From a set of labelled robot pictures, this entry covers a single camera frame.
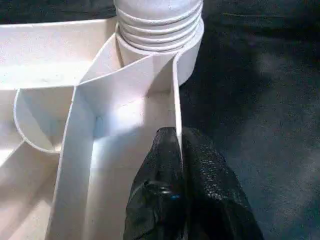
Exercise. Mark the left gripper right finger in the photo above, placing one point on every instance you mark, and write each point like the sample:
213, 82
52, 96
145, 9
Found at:
215, 200

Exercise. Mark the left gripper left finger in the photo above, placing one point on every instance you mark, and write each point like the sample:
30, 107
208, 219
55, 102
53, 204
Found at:
157, 200

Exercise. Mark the white plastic table top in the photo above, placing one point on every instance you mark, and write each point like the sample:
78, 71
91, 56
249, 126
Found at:
50, 60

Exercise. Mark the white plastic table leg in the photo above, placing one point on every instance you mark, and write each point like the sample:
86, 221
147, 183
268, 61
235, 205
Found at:
157, 20

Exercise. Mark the black work mat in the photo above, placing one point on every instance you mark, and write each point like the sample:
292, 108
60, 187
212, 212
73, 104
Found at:
260, 125

